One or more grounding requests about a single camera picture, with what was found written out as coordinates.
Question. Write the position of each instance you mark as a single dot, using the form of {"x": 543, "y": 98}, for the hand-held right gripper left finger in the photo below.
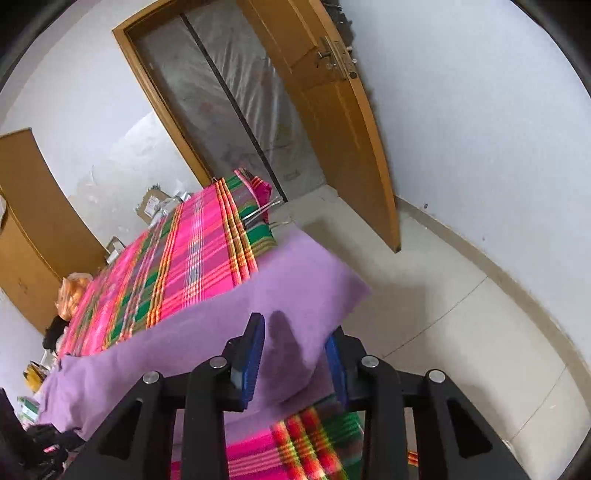
{"x": 251, "y": 364}

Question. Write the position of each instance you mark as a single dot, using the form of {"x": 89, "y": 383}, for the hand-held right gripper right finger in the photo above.
{"x": 334, "y": 369}

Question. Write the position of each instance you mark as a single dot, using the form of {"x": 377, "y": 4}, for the purple fleece sweater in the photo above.
{"x": 300, "y": 277}

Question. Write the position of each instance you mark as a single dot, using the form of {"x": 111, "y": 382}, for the teal white box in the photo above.
{"x": 27, "y": 408}

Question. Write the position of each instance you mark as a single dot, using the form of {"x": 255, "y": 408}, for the yellow paper bag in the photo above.
{"x": 37, "y": 377}

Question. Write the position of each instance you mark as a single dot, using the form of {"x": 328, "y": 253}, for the black cloth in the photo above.
{"x": 55, "y": 332}

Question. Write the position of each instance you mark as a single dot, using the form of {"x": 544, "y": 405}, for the pink plaid blanket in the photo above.
{"x": 203, "y": 249}

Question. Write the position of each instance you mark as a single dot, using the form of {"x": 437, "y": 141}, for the bag of oranges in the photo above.
{"x": 73, "y": 295}

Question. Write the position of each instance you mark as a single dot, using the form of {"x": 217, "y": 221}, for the grey parcel bags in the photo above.
{"x": 178, "y": 203}

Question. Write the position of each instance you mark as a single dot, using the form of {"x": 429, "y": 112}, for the small white open box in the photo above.
{"x": 115, "y": 249}

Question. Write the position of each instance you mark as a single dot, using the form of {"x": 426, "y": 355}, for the brown cardboard box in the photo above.
{"x": 152, "y": 207}

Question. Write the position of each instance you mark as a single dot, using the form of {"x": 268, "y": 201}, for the wooden wardrobe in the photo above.
{"x": 37, "y": 221}

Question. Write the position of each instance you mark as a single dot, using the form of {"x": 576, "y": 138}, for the wooden door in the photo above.
{"x": 332, "y": 129}

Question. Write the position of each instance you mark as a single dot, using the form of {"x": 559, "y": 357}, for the clear plastic door curtain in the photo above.
{"x": 231, "y": 101}

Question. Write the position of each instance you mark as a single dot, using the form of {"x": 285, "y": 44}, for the wooden door frame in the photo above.
{"x": 152, "y": 92}

